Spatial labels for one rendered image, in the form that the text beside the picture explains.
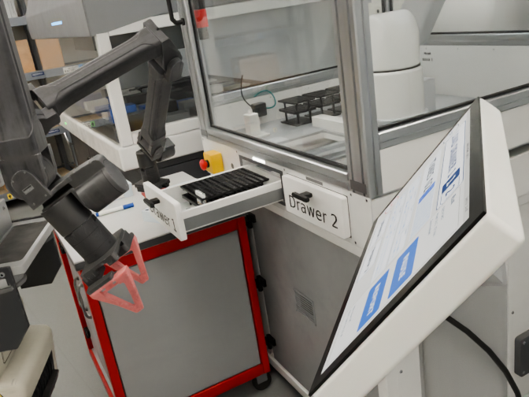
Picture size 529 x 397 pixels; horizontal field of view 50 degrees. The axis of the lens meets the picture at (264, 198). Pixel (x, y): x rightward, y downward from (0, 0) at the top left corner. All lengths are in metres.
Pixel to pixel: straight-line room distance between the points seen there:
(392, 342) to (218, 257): 1.33
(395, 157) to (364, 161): 0.08
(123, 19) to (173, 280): 1.08
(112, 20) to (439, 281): 1.99
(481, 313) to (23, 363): 0.87
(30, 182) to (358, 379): 0.52
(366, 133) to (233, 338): 1.06
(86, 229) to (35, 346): 0.48
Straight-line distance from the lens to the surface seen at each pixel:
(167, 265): 1.86
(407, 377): 1.64
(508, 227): 0.57
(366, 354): 0.65
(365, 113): 1.26
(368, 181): 1.30
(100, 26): 2.39
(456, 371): 0.88
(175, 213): 1.54
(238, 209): 1.62
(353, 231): 1.41
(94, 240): 0.89
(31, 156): 0.85
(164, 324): 1.94
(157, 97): 1.57
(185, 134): 2.51
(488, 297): 0.81
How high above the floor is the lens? 1.41
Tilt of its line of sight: 20 degrees down
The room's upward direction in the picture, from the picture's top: 9 degrees counter-clockwise
